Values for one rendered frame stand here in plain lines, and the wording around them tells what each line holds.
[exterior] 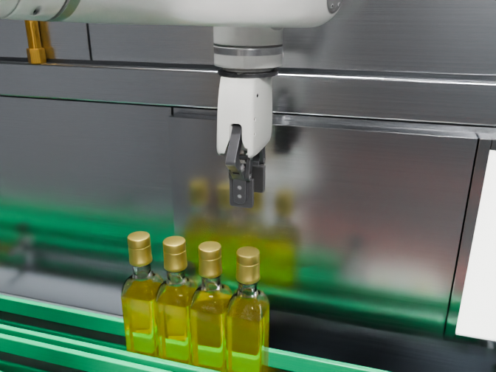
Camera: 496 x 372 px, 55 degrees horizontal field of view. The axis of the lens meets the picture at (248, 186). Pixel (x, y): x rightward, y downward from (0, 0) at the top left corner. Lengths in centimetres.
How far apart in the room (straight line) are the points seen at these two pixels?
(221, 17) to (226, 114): 15
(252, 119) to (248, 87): 4
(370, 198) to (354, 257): 11
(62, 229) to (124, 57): 39
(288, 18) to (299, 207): 37
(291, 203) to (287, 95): 17
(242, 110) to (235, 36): 8
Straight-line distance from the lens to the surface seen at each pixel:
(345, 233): 78
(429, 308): 85
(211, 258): 70
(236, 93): 57
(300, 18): 50
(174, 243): 72
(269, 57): 58
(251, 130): 57
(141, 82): 82
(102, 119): 90
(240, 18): 47
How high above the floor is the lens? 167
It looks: 21 degrees down
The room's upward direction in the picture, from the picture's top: straight up
